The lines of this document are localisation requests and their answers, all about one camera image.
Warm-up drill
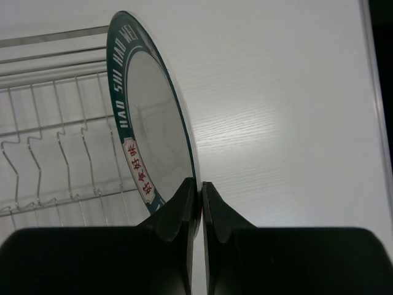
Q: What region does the aluminium table frame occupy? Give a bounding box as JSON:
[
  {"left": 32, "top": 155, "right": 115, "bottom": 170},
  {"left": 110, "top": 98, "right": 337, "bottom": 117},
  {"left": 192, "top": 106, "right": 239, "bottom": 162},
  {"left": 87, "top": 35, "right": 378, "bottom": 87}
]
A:
[{"left": 359, "top": 0, "right": 393, "bottom": 182}]

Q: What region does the metal wire dish rack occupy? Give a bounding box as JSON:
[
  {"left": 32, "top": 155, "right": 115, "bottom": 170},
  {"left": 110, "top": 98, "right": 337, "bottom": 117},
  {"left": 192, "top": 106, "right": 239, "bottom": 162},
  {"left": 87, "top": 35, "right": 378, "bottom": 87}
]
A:
[{"left": 1, "top": 26, "right": 149, "bottom": 238}]

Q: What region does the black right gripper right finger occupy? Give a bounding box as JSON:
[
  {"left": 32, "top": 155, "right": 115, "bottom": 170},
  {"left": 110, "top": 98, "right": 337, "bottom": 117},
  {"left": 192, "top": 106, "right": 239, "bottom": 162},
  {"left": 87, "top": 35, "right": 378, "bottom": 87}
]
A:
[{"left": 202, "top": 182, "right": 392, "bottom": 294}]

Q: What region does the green rim lettered plate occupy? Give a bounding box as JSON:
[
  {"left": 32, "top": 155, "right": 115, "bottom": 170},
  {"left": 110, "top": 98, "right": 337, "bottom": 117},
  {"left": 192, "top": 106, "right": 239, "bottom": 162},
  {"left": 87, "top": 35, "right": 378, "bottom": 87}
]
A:
[{"left": 105, "top": 11, "right": 203, "bottom": 243}]

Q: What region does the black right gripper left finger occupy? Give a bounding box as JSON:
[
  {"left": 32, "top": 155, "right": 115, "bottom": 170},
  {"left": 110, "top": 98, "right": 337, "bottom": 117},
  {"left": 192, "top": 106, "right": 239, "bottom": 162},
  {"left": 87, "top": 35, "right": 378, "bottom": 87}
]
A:
[{"left": 1, "top": 178, "right": 197, "bottom": 294}]

